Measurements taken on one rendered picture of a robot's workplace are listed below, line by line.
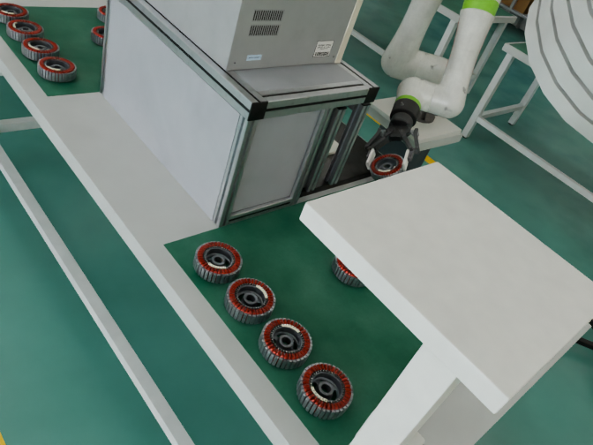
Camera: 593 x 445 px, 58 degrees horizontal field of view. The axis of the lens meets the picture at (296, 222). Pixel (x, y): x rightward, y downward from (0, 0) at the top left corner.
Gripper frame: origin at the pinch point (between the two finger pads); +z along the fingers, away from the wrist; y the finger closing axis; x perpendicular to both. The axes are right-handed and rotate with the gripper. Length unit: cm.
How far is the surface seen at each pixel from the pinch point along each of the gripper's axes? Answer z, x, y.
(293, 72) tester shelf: 15, 47, 11
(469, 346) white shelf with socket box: 84, 56, -44
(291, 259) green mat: 50, 15, 9
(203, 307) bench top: 74, 30, 16
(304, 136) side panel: 23.5, 33.1, 9.4
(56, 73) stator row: 19, 53, 90
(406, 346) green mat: 62, 3, -22
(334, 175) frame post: 13.8, 8.2, 11.4
